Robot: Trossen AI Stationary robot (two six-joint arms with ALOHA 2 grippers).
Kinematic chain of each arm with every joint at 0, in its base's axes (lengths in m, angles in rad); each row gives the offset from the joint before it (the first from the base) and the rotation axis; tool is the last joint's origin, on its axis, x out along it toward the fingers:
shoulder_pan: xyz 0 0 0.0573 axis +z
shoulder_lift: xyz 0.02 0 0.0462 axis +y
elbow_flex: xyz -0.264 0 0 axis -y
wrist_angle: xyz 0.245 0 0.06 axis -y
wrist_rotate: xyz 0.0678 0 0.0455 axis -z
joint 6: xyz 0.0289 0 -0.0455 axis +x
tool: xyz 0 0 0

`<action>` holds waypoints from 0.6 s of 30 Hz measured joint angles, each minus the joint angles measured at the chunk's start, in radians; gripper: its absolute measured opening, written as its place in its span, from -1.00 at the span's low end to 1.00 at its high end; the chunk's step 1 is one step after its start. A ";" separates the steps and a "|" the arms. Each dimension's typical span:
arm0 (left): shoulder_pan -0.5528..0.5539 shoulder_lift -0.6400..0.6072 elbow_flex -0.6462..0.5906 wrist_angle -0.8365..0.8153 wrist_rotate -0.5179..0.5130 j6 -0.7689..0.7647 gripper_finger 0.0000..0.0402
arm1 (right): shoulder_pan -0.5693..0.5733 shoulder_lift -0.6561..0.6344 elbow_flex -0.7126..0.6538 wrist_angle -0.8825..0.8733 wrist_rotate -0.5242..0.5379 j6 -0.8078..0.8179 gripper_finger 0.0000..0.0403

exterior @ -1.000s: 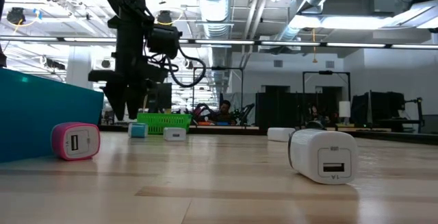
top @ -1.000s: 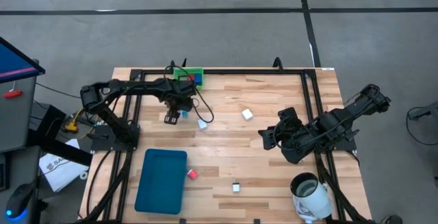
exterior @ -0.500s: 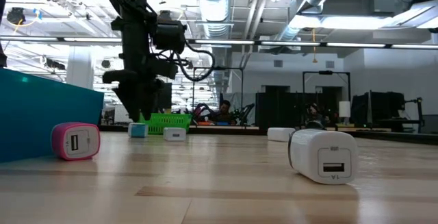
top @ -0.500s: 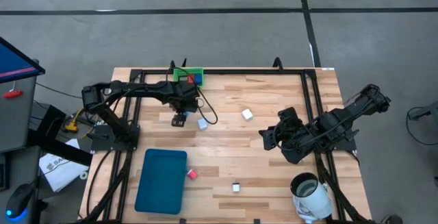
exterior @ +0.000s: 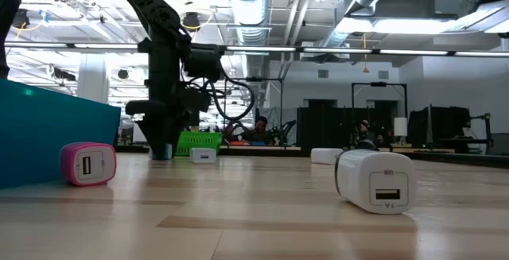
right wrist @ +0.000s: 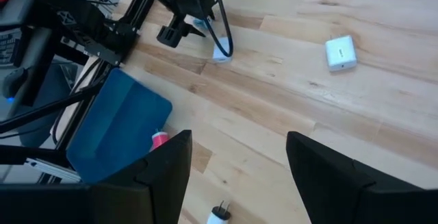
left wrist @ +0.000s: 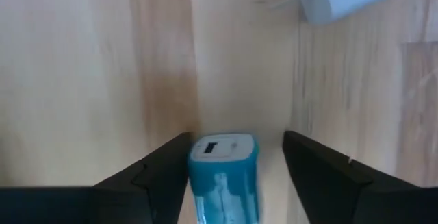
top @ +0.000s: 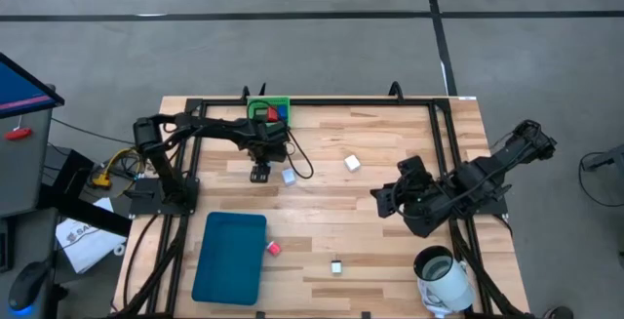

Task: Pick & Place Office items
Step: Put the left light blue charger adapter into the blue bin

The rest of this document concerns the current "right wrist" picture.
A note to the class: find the square white charger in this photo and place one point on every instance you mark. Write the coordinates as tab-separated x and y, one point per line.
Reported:
340	54

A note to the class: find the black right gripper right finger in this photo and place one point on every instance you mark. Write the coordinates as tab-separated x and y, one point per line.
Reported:
342	196

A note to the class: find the black aluminium table frame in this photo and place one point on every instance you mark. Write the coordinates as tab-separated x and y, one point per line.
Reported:
85	105

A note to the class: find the pink and white USB charger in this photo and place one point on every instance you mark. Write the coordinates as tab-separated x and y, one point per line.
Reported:
159	140

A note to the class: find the teal plastic bin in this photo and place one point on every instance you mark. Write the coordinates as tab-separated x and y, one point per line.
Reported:
116	124

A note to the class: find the silver aluminium extrusion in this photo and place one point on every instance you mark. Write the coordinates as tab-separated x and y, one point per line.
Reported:
54	171

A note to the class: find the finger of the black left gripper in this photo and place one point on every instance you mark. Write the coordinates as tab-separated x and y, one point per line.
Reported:
171	35

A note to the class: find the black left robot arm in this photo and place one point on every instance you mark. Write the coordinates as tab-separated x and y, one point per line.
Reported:
85	22

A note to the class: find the large white USB charger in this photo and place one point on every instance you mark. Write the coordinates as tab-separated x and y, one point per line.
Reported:
217	218

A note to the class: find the small white USB charger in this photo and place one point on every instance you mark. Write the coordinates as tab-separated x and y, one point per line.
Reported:
217	55

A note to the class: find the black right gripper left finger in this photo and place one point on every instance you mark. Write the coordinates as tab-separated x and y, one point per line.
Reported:
137	196

